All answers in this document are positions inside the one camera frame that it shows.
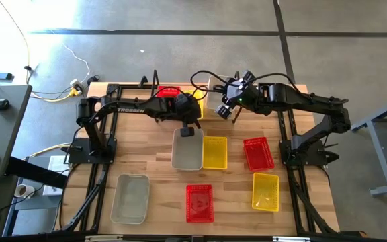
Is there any yellow plastic mesh basket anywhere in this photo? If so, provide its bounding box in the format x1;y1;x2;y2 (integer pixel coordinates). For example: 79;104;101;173
202;136;229;171
183;88;206;120
251;172;281;213

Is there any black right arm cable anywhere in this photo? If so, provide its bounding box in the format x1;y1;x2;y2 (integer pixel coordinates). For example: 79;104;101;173
189;69;297;102

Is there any silver metal bracket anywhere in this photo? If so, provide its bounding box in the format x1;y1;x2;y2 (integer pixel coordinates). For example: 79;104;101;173
85;235;124;242
272;236;312;242

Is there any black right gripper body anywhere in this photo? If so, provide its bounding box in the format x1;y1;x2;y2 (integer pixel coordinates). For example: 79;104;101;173
225;70;258;110

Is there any red plastic mesh basket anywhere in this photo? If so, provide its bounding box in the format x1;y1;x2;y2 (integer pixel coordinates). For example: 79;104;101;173
185;184;215;224
243;136;276;172
157;85;183;100

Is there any grey plastic basket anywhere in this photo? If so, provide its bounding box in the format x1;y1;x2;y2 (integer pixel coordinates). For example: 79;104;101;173
110;173;151;225
206;75;239;120
171;127;205;171

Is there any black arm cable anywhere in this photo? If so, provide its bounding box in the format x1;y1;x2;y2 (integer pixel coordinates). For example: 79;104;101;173
189;69;297;102
99;85;189;114

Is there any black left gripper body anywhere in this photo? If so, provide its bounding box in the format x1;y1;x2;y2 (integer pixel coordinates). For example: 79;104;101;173
175;93;202;127

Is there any white power strip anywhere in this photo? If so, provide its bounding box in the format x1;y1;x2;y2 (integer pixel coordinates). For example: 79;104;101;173
69;77;85;91

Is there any white cable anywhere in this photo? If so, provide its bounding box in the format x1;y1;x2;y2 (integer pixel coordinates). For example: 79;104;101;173
47;28;91;85

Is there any yellow extension cable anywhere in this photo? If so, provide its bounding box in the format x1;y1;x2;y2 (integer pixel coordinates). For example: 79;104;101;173
0;0;84;159

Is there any black desk leg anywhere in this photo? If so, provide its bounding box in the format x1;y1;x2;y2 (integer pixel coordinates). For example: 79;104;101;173
4;155;69;190

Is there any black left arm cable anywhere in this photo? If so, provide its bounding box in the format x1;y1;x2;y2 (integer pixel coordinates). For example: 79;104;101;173
99;85;189;114

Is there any white cardboard box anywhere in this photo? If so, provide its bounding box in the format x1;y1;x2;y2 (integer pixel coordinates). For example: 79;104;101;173
41;155;71;197

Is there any black metal rig frame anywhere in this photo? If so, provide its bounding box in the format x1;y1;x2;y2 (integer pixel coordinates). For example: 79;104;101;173
60;75;341;236

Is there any black metal shelf rack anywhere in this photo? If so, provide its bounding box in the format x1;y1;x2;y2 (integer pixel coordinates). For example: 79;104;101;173
148;69;252;124

